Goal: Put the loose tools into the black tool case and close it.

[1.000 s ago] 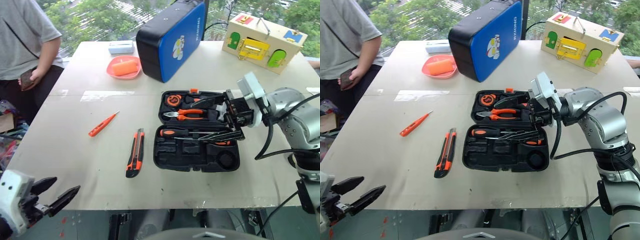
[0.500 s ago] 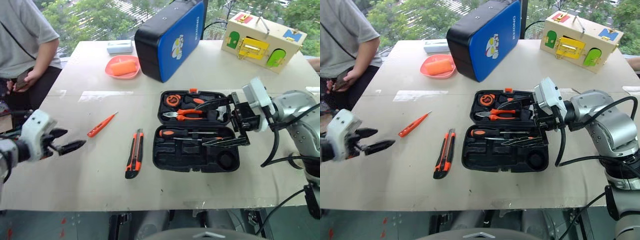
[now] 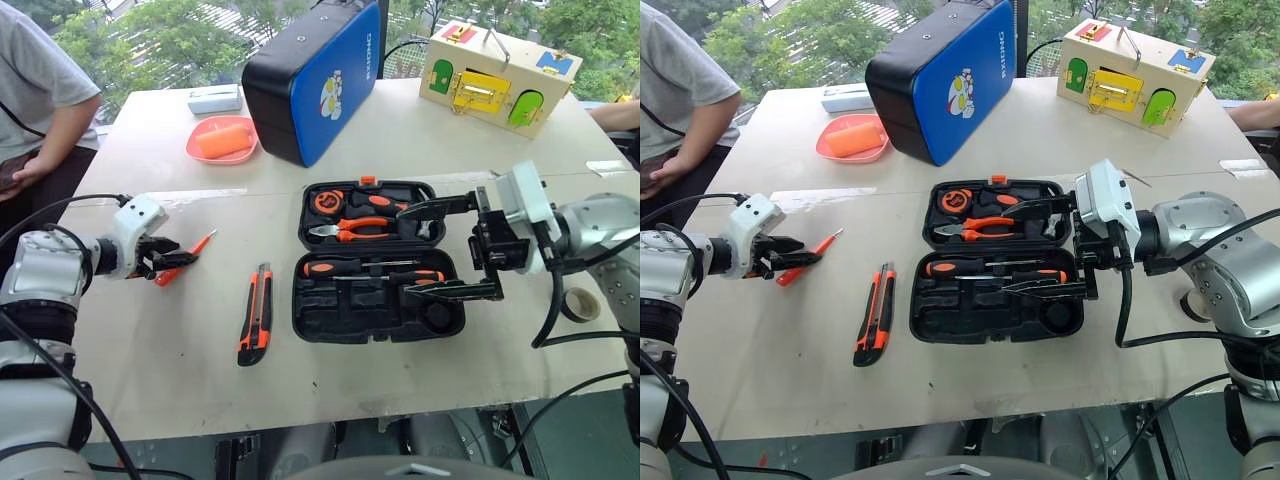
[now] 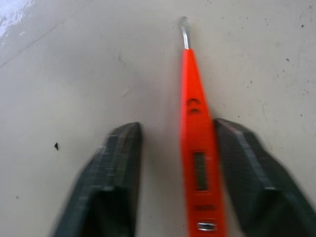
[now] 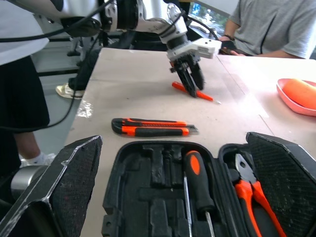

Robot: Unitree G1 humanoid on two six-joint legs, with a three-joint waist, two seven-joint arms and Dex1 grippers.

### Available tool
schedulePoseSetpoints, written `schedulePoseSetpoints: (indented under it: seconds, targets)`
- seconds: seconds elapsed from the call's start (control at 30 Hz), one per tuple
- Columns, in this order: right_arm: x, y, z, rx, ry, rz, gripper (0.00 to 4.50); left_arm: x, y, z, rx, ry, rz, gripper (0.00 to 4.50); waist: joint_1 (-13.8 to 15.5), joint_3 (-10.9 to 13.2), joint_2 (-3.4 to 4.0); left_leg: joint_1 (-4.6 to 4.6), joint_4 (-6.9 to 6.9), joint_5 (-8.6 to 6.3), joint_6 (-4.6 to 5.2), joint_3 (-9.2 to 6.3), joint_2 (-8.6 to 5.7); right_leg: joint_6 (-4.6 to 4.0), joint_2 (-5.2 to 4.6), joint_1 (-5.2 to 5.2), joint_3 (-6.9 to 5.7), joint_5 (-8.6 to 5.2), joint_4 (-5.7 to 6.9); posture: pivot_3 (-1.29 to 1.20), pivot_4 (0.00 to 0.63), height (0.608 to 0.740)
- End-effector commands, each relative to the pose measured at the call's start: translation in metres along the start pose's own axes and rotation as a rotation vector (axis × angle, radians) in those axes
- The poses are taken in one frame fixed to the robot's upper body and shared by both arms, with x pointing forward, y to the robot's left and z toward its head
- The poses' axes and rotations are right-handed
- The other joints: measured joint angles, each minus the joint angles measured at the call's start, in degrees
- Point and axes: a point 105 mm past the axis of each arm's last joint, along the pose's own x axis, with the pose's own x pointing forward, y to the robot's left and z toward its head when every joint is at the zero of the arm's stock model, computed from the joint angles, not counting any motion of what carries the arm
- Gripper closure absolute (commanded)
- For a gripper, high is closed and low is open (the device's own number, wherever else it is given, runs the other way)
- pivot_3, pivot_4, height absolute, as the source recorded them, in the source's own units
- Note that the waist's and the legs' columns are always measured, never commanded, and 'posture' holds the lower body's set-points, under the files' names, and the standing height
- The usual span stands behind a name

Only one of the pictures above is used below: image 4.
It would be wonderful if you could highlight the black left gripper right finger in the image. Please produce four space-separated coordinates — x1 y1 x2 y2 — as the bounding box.
213 118 316 237

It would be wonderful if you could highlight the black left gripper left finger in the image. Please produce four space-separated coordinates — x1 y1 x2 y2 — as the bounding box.
50 121 143 237

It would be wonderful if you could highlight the orange voltage tester pen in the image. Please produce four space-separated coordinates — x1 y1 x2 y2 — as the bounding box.
177 16 228 237

